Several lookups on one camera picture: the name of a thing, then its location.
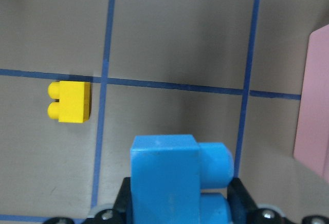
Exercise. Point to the yellow toy block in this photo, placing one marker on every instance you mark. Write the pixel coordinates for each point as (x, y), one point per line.
(71, 101)

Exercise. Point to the blue toy block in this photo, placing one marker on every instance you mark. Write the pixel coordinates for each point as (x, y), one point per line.
(174, 179)

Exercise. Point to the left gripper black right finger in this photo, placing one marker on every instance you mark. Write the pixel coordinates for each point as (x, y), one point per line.
(242, 206)

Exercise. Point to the pink plastic box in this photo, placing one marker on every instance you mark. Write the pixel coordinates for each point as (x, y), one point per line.
(311, 142)

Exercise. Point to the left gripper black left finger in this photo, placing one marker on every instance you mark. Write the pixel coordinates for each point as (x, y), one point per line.
(122, 208)

